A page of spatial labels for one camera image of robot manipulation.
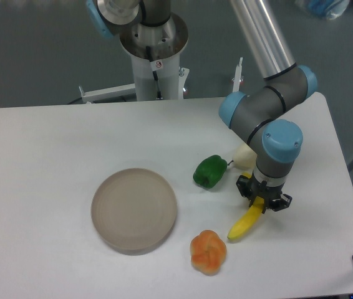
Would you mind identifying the green toy bell pepper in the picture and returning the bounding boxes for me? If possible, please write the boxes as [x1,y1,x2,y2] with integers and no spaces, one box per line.
[193,154,228,189]

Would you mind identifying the yellow toy banana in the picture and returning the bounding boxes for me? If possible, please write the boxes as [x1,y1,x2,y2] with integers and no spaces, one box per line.
[227,171,266,242]

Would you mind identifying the black cable on pedestal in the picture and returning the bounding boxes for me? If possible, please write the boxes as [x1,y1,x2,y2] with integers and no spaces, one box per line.
[145,45,163,101]

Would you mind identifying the white metal bracket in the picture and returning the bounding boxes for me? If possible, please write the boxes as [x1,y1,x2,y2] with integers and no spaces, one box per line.
[79,83,135,103]
[232,57,244,93]

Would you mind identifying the white toy garlic bulb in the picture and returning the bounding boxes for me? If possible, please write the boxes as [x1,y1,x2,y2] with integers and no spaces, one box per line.
[233,143,257,169]

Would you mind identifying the white metal bracket left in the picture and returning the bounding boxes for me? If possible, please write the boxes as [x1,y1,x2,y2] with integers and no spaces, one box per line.
[79,83,135,103]

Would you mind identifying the beige round plate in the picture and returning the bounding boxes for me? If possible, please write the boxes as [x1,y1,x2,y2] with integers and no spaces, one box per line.
[90,168,178,255]

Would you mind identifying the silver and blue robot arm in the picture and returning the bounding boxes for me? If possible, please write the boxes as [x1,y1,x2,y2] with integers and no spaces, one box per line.
[85,1,317,211]

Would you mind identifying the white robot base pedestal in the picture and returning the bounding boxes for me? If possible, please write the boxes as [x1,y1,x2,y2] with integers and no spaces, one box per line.
[120,13,188,101]

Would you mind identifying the orange knotted bread roll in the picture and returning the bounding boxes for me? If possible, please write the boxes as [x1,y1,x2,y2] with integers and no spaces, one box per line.
[190,230,227,275]

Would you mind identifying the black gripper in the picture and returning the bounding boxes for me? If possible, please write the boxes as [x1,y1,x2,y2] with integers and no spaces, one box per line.
[236,174,292,214]

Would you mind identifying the white metal bracket right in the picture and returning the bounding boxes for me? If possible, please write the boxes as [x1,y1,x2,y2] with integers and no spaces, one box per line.
[232,57,244,93]

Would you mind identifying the clear plastic bag blue contents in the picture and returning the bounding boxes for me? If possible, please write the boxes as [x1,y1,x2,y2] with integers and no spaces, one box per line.
[294,0,353,21]

